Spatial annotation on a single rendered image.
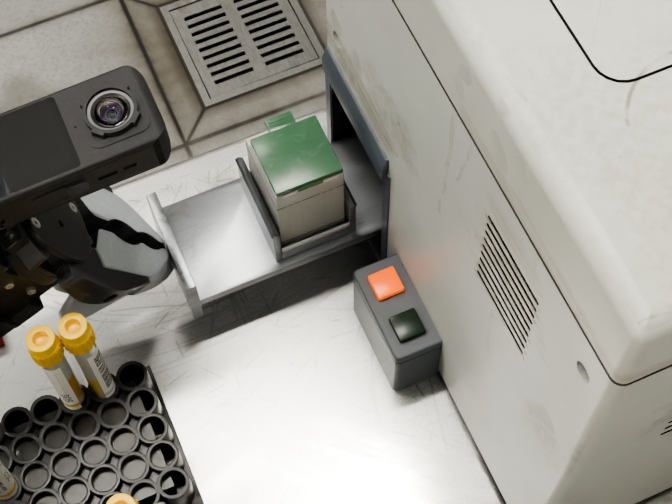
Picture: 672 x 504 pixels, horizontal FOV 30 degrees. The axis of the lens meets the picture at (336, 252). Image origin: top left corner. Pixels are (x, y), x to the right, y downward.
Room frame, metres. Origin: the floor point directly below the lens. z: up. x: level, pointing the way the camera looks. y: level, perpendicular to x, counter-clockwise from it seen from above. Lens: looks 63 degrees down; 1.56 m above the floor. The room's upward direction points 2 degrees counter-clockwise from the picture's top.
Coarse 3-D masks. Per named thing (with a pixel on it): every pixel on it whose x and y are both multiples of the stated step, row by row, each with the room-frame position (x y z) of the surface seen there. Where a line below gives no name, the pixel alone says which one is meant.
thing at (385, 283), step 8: (376, 272) 0.31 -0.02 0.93; (384, 272) 0.30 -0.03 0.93; (392, 272) 0.30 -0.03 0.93; (368, 280) 0.30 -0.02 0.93; (376, 280) 0.30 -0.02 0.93; (384, 280) 0.30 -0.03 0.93; (392, 280) 0.30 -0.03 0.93; (376, 288) 0.30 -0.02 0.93; (384, 288) 0.29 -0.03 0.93; (392, 288) 0.29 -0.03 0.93; (400, 288) 0.29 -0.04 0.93; (376, 296) 0.29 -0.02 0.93; (384, 296) 0.29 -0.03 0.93
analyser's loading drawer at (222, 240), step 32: (352, 160) 0.39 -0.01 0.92; (224, 192) 0.37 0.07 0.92; (256, 192) 0.35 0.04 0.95; (352, 192) 0.36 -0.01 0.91; (160, 224) 0.34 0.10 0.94; (192, 224) 0.35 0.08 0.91; (224, 224) 0.35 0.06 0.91; (256, 224) 0.35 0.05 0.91; (352, 224) 0.34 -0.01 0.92; (192, 256) 0.33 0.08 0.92; (224, 256) 0.32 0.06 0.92; (256, 256) 0.32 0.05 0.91; (288, 256) 0.32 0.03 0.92; (320, 256) 0.33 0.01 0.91; (192, 288) 0.30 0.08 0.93; (224, 288) 0.30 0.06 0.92
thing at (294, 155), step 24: (288, 120) 0.37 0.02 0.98; (312, 120) 0.37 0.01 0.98; (264, 144) 0.36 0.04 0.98; (288, 144) 0.36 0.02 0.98; (312, 144) 0.36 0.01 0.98; (264, 168) 0.34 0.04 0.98; (288, 168) 0.34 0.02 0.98; (312, 168) 0.34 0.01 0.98; (336, 168) 0.34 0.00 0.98; (288, 192) 0.33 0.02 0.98
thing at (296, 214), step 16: (256, 160) 0.35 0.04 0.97; (256, 176) 0.36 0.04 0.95; (336, 176) 0.34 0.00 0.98; (272, 192) 0.33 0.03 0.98; (304, 192) 0.33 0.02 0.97; (320, 192) 0.34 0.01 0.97; (336, 192) 0.34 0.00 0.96; (272, 208) 0.33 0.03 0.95; (288, 208) 0.33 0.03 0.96; (304, 208) 0.33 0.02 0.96; (320, 208) 0.34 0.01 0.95; (336, 208) 0.34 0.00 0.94; (288, 224) 0.33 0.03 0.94; (304, 224) 0.33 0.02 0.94; (320, 224) 0.34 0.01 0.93; (336, 224) 0.34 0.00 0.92; (288, 240) 0.33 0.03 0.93
